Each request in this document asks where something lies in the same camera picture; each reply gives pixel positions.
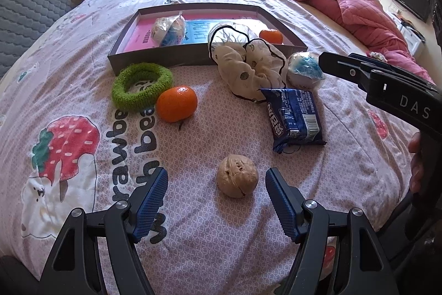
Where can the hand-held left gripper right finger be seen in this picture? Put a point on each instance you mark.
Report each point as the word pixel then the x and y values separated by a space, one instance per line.
pixel 281 205

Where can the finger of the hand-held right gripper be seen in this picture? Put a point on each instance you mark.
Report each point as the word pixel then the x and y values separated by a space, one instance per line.
pixel 380 66
pixel 342 68

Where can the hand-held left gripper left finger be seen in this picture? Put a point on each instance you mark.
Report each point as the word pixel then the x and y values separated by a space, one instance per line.
pixel 152 201

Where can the plastic-wrapped blue ball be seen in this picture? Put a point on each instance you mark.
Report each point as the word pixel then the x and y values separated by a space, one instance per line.
pixel 169 29
pixel 305 70

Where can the brown walnut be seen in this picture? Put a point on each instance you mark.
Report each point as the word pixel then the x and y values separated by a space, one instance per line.
pixel 237 177

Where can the blue snack packet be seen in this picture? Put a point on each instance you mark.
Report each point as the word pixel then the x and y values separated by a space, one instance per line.
pixel 297 115

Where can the orange mandarin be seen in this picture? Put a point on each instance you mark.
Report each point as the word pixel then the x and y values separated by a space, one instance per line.
pixel 176 104
pixel 271 35

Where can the green fuzzy hair scrunchie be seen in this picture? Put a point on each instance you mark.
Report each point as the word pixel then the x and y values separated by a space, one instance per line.
pixel 120 89

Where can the grey cardboard box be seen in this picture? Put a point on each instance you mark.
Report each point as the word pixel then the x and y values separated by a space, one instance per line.
pixel 155 58

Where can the person's right hand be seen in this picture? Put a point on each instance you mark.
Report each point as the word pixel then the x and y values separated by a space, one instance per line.
pixel 414 156

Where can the black white patterned scrunchie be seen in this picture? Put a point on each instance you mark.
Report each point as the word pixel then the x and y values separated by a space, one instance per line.
pixel 376 56

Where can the white tv cabinet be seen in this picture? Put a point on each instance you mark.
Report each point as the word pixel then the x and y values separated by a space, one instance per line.
pixel 411 35

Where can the pink quilt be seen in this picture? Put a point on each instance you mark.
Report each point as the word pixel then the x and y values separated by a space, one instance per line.
pixel 345 4

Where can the white polka dot scrunchie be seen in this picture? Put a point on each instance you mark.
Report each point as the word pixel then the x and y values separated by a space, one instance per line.
pixel 241 73

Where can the sheer black-trimmed scrunchie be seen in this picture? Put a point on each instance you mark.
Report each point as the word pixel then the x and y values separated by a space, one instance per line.
pixel 226 34

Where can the pink and blue book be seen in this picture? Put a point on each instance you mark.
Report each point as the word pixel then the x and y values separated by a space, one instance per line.
pixel 138 35

